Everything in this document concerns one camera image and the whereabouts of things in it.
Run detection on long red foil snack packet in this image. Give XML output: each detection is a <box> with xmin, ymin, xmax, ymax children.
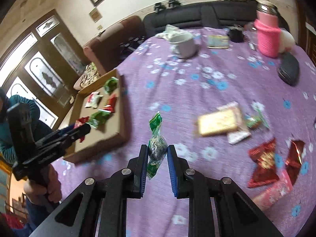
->
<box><xmin>284</xmin><ymin>139</ymin><xmax>305</xmax><ymax>185</ymax></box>

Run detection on small green candy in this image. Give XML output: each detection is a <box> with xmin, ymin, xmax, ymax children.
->
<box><xmin>245</xmin><ymin>109</ymin><xmax>271</xmax><ymax>130</ymax></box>

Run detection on shallow cardboard box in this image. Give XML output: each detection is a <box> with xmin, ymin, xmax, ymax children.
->
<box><xmin>63</xmin><ymin>69</ymin><xmax>131</xmax><ymax>164</ymax></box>

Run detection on person's left hand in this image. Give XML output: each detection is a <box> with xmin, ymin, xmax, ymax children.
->
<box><xmin>25</xmin><ymin>165</ymin><xmax>62</xmax><ymax>205</ymax></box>

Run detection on white oval container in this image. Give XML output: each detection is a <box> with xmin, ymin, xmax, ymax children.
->
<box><xmin>279</xmin><ymin>28</ymin><xmax>297</xmax><ymax>53</ymax></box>

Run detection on large red snack packet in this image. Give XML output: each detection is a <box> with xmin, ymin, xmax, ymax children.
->
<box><xmin>247</xmin><ymin>138</ymin><xmax>280</xmax><ymax>188</ymax></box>

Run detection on black sofa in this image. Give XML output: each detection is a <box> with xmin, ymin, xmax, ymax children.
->
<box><xmin>143</xmin><ymin>0</ymin><xmax>260</xmax><ymax>41</ymax></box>

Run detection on pink thermos with knitted sleeve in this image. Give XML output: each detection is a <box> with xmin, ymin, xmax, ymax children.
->
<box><xmin>254</xmin><ymin>2</ymin><xmax>282</xmax><ymax>58</ymax></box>

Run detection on red yellow label snack packet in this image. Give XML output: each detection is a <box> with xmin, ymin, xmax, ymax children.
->
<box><xmin>98</xmin><ymin>94</ymin><xmax>118</xmax><ymax>114</ymax></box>

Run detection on black glasses case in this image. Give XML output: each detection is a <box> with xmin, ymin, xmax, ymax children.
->
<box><xmin>277</xmin><ymin>52</ymin><xmax>300</xmax><ymax>87</ymax></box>

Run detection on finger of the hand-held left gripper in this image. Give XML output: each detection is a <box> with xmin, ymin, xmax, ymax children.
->
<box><xmin>42</xmin><ymin>123</ymin><xmax>91</xmax><ymax>158</ymax></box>
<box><xmin>37</xmin><ymin>123</ymin><xmax>76</xmax><ymax>147</ymax></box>

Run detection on wooden glass door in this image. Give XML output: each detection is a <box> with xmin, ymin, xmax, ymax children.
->
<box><xmin>0</xmin><ymin>8</ymin><xmax>88</xmax><ymax>131</ymax></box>

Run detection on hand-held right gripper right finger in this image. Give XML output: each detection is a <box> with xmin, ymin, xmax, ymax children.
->
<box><xmin>167</xmin><ymin>144</ymin><xmax>284</xmax><ymax>237</ymax></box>

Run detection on small wall plaque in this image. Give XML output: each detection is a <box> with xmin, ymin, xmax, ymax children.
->
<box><xmin>89</xmin><ymin>7</ymin><xmax>103</xmax><ymax>23</ymax></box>

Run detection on person's left forearm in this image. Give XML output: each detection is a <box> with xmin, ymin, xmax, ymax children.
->
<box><xmin>0</xmin><ymin>131</ymin><xmax>31</xmax><ymax>185</ymax></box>

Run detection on green candy packet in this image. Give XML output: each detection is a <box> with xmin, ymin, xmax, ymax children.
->
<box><xmin>146</xmin><ymin>112</ymin><xmax>168</xmax><ymax>179</ymax></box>

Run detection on person in teal sweater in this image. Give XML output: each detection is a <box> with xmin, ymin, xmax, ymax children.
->
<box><xmin>0</xmin><ymin>89</ymin><xmax>61</xmax><ymax>132</ymax></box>

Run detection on thin paper booklet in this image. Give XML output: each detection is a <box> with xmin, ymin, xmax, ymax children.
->
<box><xmin>207</xmin><ymin>35</ymin><xmax>230</xmax><ymax>49</ymax></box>

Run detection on clear biscuit packet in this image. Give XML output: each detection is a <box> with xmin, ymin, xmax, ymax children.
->
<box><xmin>197</xmin><ymin>109</ymin><xmax>239</xmax><ymax>137</ymax></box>

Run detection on small red snack packet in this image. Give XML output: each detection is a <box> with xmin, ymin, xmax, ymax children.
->
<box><xmin>73</xmin><ymin>116</ymin><xmax>90</xmax><ymax>129</ymax></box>

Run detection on green snack packet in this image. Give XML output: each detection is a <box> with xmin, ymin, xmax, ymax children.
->
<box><xmin>88</xmin><ymin>111</ymin><xmax>111</xmax><ymax>129</ymax></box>
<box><xmin>103</xmin><ymin>77</ymin><xmax>119</xmax><ymax>94</ymax></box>

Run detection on black cup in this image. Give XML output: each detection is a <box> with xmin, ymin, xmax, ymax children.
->
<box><xmin>227</xmin><ymin>25</ymin><xmax>245</xmax><ymax>43</ymax></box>

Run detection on white mug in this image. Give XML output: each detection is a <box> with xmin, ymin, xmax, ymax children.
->
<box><xmin>169</xmin><ymin>33</ymin><xmax>198</xmax><ymax>59</ymax></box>

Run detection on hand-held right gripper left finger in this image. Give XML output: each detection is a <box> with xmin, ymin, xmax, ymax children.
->
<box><xmin>30</xmin><ymin>144</ymin><xmax>149</xmax><ymax>237</ymax></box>

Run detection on white red snack packet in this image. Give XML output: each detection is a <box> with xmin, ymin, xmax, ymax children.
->
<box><xmin>84</xmin><ymin>92</ymin><xmax>103</xmax><ymax>108</ymax></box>

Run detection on white cloth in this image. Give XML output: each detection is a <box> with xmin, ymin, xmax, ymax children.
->
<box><xmin>155</xmin><ymin>24</ymin><xmax>195</xmax><ymax>40</ymax></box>

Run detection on printed cloth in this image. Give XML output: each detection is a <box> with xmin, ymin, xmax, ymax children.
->
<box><xmin>79</xmin><ymin>62</ymin><xmax>102</xmax><ymax>89</ymax></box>

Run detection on white pink snack packet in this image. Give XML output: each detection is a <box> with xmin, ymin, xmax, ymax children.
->
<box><xmin>216</xmin><ymin>102</ymin><xmax>252</xmax><ymax>145</ymax></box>

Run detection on wooden sideboard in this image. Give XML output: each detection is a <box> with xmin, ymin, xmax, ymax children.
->
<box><xmin>305</xmin><ymin>12</ymin><xmax>316</xmax><ymax>65</ymax></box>

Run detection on brown armchair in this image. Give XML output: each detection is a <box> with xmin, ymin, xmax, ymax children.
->
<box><xmin>73</xmin><ymin>15</ymin><xmax>146</xmax><ymax>92</ymax></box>

